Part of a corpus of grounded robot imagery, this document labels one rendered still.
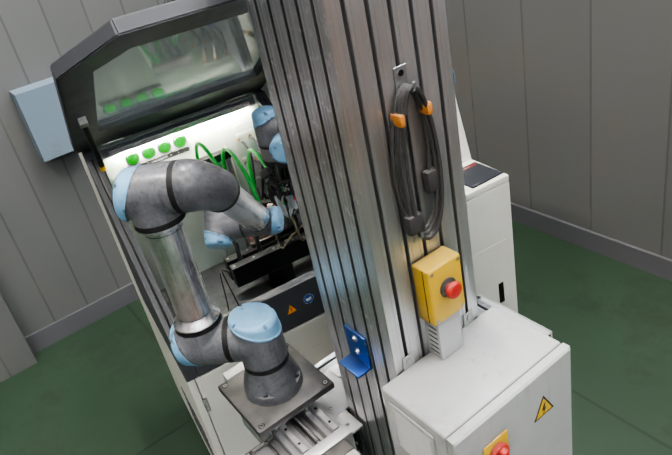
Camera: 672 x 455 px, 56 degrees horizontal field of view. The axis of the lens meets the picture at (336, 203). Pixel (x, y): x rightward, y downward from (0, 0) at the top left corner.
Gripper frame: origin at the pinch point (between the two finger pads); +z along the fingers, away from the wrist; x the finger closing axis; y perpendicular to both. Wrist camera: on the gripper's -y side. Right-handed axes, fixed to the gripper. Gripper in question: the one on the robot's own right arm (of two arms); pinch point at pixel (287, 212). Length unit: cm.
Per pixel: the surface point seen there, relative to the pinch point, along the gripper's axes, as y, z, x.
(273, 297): -3.0, 29.2, -11.3
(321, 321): -3.0, 47.8, 3.0
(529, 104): -80, 44, 178
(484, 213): -3, 38, 79
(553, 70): -64, 22, 180
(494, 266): -3, 64, 82
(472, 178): -11, 26, 81
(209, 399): -3, 55, -42
